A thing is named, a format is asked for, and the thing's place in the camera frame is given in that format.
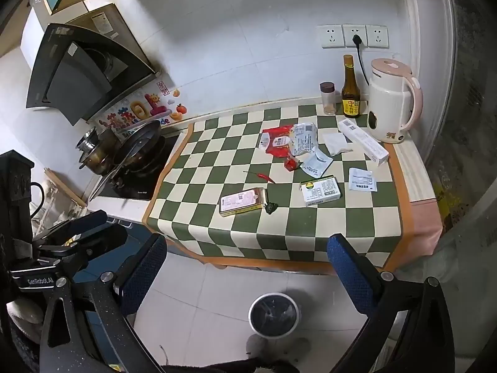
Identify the black plug with cable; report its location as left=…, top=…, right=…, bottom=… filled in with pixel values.
left=351, top=34, right=371, bottom=86

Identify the round grey trash bin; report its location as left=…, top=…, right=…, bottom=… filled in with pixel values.
left=248, top=291, right=302, bottom=337

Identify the pink yellow box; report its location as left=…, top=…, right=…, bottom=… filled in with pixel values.
left=218, top=187, right=268, bottom=217

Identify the brown sauce bottle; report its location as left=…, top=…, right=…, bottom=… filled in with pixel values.
left=341, top=54, right=362, bottom=118

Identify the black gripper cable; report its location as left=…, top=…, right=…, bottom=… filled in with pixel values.
left=29, top=182, right=46, bottom=220

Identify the light blue sachet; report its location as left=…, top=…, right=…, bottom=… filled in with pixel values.
left=300, top=148, right=334, bottom=178

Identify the dark frying pan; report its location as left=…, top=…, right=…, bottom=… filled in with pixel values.
left=89, top=120, right=164, bottom=203

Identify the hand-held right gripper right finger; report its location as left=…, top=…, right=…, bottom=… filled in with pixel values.
left=327, top=233, right=455, bottom=373

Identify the wooden board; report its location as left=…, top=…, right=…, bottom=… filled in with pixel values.
left=44, top=168, right=88, bottom=208

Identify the black range hood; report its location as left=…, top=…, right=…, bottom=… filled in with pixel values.
left=25, top=23, right=157, bottom=127

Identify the black glass stove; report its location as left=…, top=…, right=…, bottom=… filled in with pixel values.
left=93, top=130, right=185, bottom=202

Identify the colourful wall sticker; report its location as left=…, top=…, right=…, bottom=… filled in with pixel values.
left=98, top=80, right=188, bottom=135

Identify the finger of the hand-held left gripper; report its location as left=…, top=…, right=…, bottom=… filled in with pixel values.
left=58, top=223, right=129, bottom=269
left=47, top=210, right=108, bottom=242

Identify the red chili pepper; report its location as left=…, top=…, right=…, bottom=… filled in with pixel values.
left=243, top=170, right=277, bottom=184

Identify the white wall outlet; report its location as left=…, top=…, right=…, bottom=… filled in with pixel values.
left=366, top=25, right=389, bottom=49
left=316, top=24, right=344, bottom=49
left=343, top=24, right=367, bottom=49

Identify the glass sliding door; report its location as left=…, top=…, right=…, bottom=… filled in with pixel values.
left=427, top=0, right=497, bottom=373

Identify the green white checkered tablecloth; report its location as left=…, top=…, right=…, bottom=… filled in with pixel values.
left=142, top=103, right=413, bottom=273

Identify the person's black pants leg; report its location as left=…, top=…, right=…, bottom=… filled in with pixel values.
left=163, top=358, right=300, bottom=373

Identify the long white box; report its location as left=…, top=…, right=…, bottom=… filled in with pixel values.
left=337, top=118, right=390, bottom=167

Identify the clear printed plastic bag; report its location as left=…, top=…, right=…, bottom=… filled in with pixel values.
left=289, top=122, right=320, bottom=157

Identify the white paper sachet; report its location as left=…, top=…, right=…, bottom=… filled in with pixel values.
left=323, top=132, right=354, bottom=157

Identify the white pink electric kettle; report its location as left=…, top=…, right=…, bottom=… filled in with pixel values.
left=367, top=58, right=424, bottom=145

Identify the white sachet blue print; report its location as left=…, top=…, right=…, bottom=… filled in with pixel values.
left=348, top=168, right=380, bottom=192

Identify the red snack packet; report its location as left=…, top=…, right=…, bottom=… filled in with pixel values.
left=259, top=125, right=296, bottom=157

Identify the steel cooking pot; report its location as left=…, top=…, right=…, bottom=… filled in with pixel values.
left=75, top=126, right=119, bottom=174

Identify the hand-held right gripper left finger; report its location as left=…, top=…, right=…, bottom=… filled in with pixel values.
left=39, top=233, right=168, bottom=373

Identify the green white box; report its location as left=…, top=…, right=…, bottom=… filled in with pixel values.
left=300, top=175, right=343, bottom=208

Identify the clear spice jar brown lid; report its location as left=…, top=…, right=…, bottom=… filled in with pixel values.
left=319, top=82, right=337, bottom=116

